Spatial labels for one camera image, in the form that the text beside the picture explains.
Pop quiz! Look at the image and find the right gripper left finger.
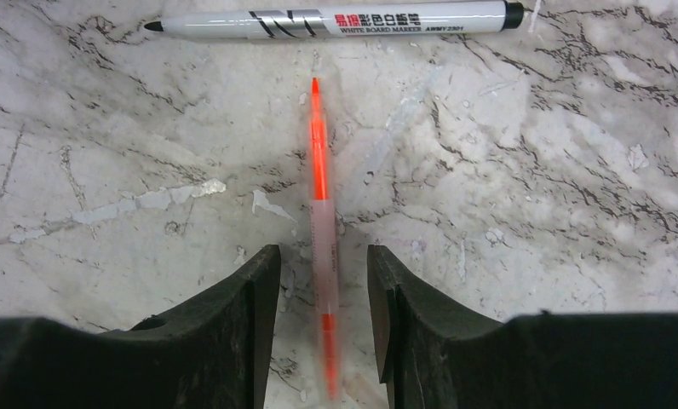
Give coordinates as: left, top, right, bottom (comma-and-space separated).
0, 245, 281, 408

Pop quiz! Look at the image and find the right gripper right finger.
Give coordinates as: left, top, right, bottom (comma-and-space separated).
367, 245, 678, 408

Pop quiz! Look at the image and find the orange highlighter pen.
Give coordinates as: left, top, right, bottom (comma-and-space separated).
307, 78, 342, 402

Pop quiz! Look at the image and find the white board marker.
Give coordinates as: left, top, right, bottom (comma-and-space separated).
143, 1, 524, 40

